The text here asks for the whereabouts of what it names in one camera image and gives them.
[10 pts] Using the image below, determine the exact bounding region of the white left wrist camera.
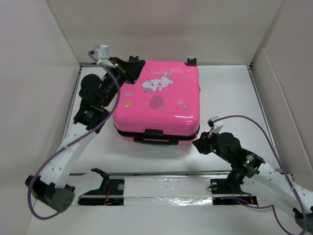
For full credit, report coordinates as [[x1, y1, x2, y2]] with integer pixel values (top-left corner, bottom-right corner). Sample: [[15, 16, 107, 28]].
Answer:
[[92, 45, 109, 61]]

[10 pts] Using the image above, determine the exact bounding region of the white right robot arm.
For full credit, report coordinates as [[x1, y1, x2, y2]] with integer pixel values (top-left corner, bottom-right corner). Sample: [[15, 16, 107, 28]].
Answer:
[[193, 132, 313, 233]]

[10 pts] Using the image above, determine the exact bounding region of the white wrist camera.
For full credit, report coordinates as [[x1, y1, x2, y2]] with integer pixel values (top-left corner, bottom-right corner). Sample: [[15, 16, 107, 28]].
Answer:
[[92, 45, 109, 61], [207, 116, 224, 137]]

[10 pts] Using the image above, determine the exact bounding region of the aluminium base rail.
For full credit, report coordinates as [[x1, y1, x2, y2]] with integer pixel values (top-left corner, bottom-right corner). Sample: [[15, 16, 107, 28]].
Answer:
[[65, 172, 257, 206]]

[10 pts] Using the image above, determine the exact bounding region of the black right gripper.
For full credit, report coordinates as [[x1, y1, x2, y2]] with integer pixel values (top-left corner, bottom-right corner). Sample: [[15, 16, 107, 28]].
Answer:
[[192, 128, 232, 164]]

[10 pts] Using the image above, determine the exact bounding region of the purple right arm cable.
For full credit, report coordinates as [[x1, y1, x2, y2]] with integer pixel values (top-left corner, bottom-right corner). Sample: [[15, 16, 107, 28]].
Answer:
[[215, 115, 308, 235]]

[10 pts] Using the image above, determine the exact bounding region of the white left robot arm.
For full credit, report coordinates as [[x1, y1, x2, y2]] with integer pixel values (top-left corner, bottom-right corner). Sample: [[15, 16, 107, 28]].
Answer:
[[25, 56, 146, 220]]

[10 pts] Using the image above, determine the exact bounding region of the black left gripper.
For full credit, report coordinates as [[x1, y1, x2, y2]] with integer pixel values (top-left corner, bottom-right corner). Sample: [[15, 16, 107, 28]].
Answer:
[[100, 57, 144, 108]]

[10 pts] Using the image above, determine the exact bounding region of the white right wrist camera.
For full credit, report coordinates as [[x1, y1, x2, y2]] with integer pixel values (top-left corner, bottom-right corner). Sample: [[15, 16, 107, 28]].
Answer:
[[207, 116, 224, 137]]

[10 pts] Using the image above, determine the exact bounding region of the pink hard-shell suitcase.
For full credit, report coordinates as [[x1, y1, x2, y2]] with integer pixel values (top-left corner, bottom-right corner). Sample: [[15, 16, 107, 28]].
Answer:
[[112, 58, 200, 145]]

